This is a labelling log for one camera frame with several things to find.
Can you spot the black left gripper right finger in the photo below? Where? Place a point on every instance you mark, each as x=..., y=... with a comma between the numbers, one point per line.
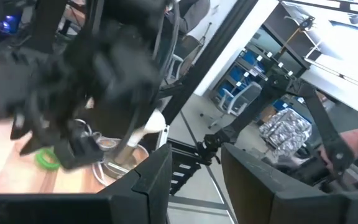
x=250, y=183

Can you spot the shelf with blue bins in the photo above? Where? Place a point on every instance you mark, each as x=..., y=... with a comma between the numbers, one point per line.
x=238, y=74

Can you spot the white post with metal base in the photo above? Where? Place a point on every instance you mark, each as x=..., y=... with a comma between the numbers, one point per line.
x=126, y=152

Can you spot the green coil wristband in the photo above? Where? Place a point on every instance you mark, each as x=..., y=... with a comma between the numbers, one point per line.
x=40, y=161

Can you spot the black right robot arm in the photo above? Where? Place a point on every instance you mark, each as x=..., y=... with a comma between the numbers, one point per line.
x=120, y=62

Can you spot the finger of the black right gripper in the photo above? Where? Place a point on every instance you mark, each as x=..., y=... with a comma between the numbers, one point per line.
x=19, y=127
x=37, y=140

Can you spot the person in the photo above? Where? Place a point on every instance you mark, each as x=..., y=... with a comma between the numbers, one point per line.
x=194, y=15

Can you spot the black background robot arm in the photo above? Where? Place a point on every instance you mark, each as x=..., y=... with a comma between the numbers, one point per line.
x=322, y=121

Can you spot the black frame post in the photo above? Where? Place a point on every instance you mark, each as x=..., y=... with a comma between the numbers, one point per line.
x=204, y=62

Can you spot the camouflage patterned bag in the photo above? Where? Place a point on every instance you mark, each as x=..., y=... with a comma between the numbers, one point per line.
x=284, y=130

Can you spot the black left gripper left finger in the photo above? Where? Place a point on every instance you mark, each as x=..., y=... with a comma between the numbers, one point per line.
x=157, y=180

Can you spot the computer with purple lights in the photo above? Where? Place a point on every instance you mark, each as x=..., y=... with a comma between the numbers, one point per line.
x=8, y=25

